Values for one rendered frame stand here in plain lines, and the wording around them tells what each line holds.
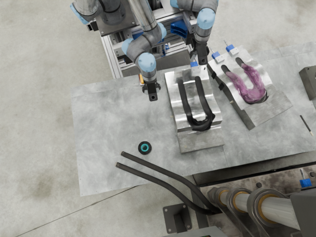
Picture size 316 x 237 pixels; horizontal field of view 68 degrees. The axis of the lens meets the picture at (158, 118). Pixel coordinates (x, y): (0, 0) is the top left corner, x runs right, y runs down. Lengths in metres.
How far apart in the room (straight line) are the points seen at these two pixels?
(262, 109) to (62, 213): 1.87
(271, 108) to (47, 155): 1.97
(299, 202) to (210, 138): 1.02
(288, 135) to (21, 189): 2.25
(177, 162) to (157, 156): 0.13
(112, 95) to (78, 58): 1.24
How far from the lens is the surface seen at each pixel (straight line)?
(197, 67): 1.49
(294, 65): 1.82
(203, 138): 1.41
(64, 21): 3.06
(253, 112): 1.46
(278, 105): 1.53
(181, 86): 1.46
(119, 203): 2.27
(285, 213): 0.60
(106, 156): 1.48
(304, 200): 0.42
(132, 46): 1.13
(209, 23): 1.12
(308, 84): 1.74
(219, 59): 1.58
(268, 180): 1.56
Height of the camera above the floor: 2.22
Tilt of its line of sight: 74 degrees down
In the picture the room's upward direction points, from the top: 7 degrees counter-clockwise
